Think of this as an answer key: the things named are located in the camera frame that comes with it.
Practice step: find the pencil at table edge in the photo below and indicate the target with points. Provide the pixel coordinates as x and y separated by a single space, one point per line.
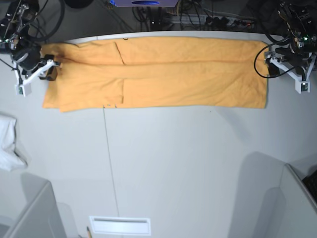
88 232

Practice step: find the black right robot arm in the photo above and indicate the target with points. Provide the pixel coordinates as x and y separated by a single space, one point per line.
15 25

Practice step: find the yellow orange T-shirt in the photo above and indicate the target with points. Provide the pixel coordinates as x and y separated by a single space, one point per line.
148 72

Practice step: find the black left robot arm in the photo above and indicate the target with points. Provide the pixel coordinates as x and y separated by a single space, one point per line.
301 30

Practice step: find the white crumpled cloth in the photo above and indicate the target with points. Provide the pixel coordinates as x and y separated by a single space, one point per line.
9 160

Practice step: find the blue purple device box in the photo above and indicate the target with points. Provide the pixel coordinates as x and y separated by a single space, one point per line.
154 3

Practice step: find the black keyboard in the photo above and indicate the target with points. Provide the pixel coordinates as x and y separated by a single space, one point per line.
311 184

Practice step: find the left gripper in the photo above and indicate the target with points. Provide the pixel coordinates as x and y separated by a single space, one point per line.
291 60

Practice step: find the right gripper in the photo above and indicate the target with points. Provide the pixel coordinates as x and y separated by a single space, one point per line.
28 58

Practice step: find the white rectangular table grommet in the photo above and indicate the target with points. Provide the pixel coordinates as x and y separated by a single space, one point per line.
121 226

